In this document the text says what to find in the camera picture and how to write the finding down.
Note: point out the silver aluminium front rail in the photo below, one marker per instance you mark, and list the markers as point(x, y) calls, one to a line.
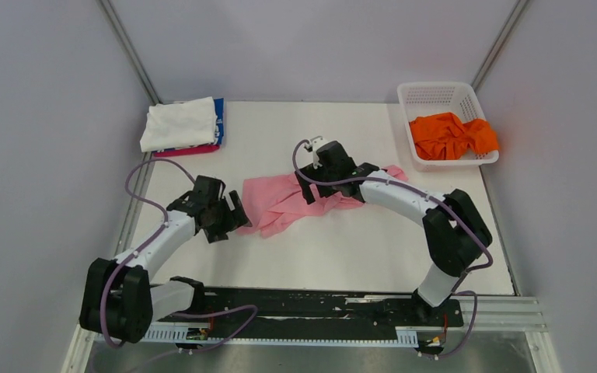
point(495, 312)

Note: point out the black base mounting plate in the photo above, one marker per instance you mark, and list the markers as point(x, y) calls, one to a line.
point(277, 304)

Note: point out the pink t-shirt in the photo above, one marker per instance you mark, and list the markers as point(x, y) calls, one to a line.
point(273, 203)

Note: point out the silver aluminium frame post left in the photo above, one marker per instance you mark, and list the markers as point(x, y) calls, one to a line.
point(117, 26)

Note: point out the silver aluminium frame post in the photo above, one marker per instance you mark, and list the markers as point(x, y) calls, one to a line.
point(117, 26)
point(513, 19)

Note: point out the white plastic basket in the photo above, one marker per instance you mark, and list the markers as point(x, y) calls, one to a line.
point(421, 99)

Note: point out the white folded t-shirt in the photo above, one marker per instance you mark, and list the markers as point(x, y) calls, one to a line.
point(179, 125)

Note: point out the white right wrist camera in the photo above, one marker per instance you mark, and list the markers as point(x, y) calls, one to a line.
point(312, 148)

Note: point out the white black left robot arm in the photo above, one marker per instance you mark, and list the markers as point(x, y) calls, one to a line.
point(119, 299)

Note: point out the blue folded t-shirt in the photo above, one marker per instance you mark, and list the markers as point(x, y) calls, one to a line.
point(219, 123)

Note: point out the magenta folded t-shirt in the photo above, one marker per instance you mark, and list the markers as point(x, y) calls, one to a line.
point(196, 150)

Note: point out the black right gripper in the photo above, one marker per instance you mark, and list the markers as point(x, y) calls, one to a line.
point(310, 173)

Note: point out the silver aluminium frame post right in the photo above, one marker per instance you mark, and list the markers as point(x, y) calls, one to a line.
point(513, 19)

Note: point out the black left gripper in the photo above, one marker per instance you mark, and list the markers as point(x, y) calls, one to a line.
point(233, 220)

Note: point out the orange t-shirt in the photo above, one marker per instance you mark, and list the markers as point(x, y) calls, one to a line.
point(444, 137)

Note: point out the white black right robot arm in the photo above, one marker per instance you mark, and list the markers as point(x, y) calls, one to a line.
point(457, 237)

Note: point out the white slotted cable duct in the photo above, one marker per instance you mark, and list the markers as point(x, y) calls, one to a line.
point(289, 332)

